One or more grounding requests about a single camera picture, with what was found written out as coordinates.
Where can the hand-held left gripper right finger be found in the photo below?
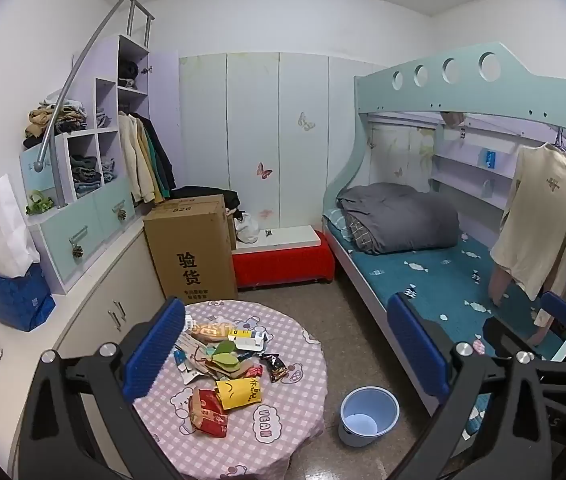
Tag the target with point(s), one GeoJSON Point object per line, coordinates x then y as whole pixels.
{"type": "Point", "coordinates": [418, 345]}

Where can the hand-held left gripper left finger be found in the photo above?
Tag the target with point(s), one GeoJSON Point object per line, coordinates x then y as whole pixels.
{"type": "Point", "coordinates": [155, 347]}

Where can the blue white wrapper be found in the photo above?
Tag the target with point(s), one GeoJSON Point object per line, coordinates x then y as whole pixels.
{"type": "Point", "coordinates": [179, 359]}

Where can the clear bread packet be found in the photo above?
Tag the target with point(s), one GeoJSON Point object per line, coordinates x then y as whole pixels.
{"type": "Point", "coordinates": [208, 331]}

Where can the dark green wrapper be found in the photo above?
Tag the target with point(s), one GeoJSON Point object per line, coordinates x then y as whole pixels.
{"type": "Point", "coordinates": [224, 348]}

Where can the light green wrapper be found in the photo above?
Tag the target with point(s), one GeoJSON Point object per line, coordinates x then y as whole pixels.
{"type": "Point", "coordinates": [227, 365]}

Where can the red snack packet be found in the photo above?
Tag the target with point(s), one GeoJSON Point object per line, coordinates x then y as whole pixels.
{"type": "Point", "coordinates": [208, 412]}

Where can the light blue plastic bin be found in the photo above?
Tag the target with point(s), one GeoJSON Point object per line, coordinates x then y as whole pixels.
{"type": "Point", "coordinates": [363, 410]}

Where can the white yellow carton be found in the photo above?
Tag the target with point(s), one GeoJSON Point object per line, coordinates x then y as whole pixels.
{"type": "Point", "coordinates": [249, 338]}

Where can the yellow packet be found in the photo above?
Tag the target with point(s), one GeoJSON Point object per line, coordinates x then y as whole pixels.
{"type": "Point", "coordinates": [238, 394]}

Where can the small pink wrapper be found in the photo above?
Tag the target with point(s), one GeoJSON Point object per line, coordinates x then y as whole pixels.
{"type": "Point", "coordinates": [254, 371]}

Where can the black snack wrapper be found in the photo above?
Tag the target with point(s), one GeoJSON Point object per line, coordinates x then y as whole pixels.
{"type": "Point", "coordinates": [275, 366]}

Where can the teal candy print bedsheet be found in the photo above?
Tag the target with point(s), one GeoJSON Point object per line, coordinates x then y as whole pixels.
{"type": "Point", "coordinates": [438, 280]}

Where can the cream low cabinet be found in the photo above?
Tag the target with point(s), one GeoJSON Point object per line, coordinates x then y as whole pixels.
{"type": "Point", "coordinates": [128, 270]}

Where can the beige long sleeve shirt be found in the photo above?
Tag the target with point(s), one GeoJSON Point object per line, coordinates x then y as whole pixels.
{"type": "Point", "coordinates": [543, 220]}

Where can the large cardboard box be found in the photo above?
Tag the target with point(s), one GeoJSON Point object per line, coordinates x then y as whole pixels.
{"type": "Point", "coordinates": [188, 255]}

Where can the pinecone ornament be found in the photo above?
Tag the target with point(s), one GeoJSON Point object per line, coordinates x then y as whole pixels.
{"type": "Point", "coordinates": [77, 252]}
{"type": "Point", "coordinates": [123, 214]}

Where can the grey quilt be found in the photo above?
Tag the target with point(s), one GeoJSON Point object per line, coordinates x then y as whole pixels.
{"type": "Point", "coordinates": [398, 215]}

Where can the pink checkered tablecloth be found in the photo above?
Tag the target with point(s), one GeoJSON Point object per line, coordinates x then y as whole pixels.
{"type": "Point", "coordinates": [283, 400]}

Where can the lavender stepped shelf cabinet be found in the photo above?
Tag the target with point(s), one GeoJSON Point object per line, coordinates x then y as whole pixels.
{"type": "Point", "coordinates": [63, 240]}

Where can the blue bag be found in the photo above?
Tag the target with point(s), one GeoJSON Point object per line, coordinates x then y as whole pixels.
{"type": "Point", "coordinates": [20, 300]}

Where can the blue plaid pillow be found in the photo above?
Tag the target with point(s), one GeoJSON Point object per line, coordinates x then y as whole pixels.
{"type": "Point", "coordinates": [335, 223]}

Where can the white plastic bag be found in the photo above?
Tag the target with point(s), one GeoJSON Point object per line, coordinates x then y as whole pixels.
{"type": "Point", "coordinates": [248, 228]}

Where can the red ottoman bench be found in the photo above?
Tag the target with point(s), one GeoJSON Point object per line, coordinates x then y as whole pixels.
{"type": "Point", "coordinates": [283, 265]}

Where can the black cloth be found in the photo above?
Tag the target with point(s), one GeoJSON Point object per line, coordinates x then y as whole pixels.
{"type": "Point", "coordinates": [203, 192]}

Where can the small blue box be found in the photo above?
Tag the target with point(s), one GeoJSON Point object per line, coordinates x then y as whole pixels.
{"type": "Point", "coordinates": [489, 158]}

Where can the white board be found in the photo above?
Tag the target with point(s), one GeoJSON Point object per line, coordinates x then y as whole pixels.
{"type": "Point", "coordinates": [283, 237]}

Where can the green hanging garment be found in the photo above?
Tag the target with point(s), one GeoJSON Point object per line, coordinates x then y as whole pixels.
{"type": "Point", "coordinates": [159, 175]}

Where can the folded blue jeans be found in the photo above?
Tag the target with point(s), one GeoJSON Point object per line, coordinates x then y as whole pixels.
{"type": "Point", "coordinates": [108, 170]}

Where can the green leaf ornament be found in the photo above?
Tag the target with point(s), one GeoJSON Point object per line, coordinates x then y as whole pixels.
{"type": "Point", "coordinates": [39, 203]}

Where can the folded dark jeans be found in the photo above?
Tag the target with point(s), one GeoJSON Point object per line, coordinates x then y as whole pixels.
{"type": "Point", "coordinates": [85, 172]}

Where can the black hanging coat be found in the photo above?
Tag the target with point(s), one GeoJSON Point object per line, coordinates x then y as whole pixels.
{"type": "Point", "coordinates": [163, 147]}

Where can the pink butterfly sticker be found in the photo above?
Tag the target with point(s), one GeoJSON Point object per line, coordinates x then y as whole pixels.
{"type": "Point", "coordinates": [264, 171]}

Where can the brown cloth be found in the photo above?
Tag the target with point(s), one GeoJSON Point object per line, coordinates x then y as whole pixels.
{"type": "Point", "coordinates": [452, 119]}

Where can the grey folded clothes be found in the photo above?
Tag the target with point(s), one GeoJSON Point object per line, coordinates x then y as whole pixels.
{"type": "Point", "coordinates": [103, 120]}

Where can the teal bunk bed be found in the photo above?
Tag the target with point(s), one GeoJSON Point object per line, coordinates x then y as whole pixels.
{"type": "Point", "coordinates": [443, 95]}

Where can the beige butterfly sticker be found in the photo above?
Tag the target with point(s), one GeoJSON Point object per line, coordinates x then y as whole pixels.
{"type": "Point", "coordinates": [306, 121]}

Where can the pile of folded clothes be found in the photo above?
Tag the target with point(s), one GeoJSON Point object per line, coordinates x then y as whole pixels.
{"type": "Point", "coordinates": [58, 115]}

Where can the white wardrobe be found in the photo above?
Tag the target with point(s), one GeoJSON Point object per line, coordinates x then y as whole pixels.
{"type": "Point", "coordinates": [253, 110]}

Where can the black folded clothes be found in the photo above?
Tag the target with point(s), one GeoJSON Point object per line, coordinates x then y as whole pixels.
{"type": "Point", "coordinates": [128, 72]}

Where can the grey metal handrail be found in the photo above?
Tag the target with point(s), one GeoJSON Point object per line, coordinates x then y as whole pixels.
{"type": "Point", "coordinates": [70, 80]}

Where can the lavender bed wall shelf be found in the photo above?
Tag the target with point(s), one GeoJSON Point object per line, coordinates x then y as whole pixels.
{"type": "Point", "coordinates": [468, 170]}

